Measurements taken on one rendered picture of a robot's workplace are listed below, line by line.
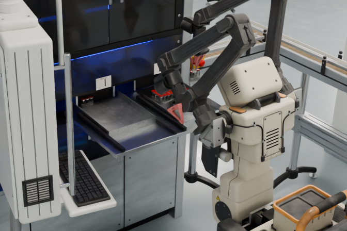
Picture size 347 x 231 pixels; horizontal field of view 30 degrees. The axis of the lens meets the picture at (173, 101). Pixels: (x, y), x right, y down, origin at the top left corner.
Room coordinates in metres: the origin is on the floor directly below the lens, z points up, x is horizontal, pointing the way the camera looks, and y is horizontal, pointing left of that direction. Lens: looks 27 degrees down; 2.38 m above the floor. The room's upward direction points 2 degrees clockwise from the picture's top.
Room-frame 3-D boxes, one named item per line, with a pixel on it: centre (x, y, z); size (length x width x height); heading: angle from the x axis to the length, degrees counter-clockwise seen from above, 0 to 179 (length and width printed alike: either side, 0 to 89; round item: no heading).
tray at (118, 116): (2.75, 0.29, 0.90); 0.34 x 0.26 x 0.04; 38
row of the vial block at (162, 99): (2.94, 0.00, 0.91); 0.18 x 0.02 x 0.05; 127
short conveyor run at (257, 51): (3.49, -0.25, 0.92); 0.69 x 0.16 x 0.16; 128
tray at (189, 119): (2.87, -0.05, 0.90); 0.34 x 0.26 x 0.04; 37
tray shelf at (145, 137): (2.80, 0.11, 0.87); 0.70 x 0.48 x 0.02; 128
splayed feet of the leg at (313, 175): (3.49, -0.78, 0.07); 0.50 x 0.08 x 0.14; 128
